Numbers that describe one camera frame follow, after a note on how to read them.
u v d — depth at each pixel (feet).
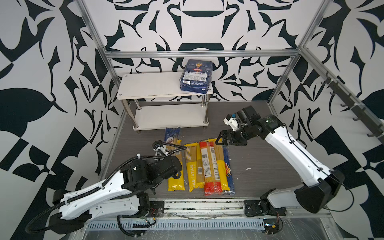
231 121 2.26
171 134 2.49
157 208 2.41
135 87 4.79
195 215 2.44
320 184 1.28
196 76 2.45
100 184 1.35
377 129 1.64
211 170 2.58
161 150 1.85
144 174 1.48
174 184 2.60
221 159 2.79
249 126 1.79
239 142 2.09
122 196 1.44
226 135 2.13
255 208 2.43
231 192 2.51
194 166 2.81
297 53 3.00
